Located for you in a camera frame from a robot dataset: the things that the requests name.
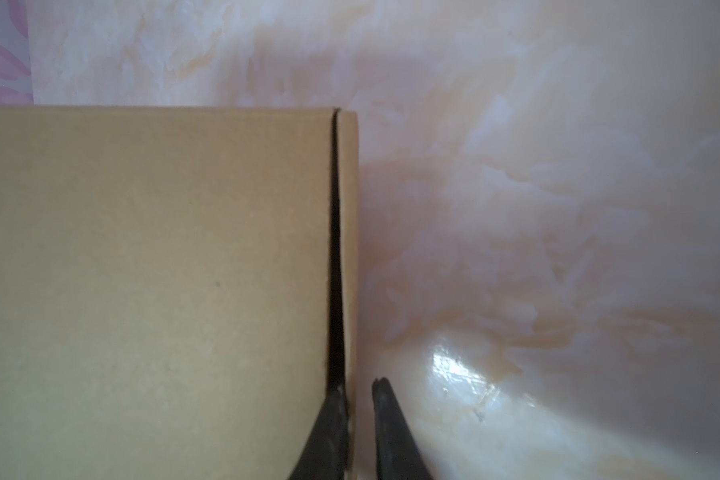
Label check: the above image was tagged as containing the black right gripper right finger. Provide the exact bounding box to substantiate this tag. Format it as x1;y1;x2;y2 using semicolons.
372;377;433;480

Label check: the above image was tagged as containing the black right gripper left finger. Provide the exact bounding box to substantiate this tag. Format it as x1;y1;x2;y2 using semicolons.
288;385;349;480

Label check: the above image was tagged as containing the brown cardboard paper box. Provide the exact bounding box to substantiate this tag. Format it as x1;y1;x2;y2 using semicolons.
0;106;359;479

